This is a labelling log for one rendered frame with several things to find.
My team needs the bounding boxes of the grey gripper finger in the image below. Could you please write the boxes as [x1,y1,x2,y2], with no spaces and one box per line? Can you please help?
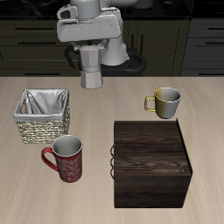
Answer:
[97,38,111,51]
[69,41,81,53]

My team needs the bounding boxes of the dark wooden cabinet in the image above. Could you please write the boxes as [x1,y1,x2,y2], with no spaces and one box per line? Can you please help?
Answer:
[109,117,193,210]

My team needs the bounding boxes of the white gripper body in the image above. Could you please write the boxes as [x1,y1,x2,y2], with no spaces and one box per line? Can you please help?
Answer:
[56,8,124,44]

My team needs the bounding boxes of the yellow and white mug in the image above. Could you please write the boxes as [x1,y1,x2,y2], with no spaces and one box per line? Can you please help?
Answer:
[143,86,183,120]

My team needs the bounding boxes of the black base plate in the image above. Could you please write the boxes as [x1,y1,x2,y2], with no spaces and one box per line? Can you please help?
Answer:
[100,46,147,74]

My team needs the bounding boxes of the red patterned mug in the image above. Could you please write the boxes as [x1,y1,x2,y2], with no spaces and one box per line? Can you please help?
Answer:
[40,134,84,184]

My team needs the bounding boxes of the woven basket with white liner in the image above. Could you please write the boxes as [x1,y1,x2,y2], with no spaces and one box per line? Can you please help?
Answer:
[12,87,71,145]

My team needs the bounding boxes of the silver moka pot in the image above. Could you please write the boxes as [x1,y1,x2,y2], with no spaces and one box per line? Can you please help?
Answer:
[64,45,104,89]

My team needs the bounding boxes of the dark kitchen cupboards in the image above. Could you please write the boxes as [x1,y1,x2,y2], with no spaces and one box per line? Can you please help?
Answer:
[0,0,224,78]

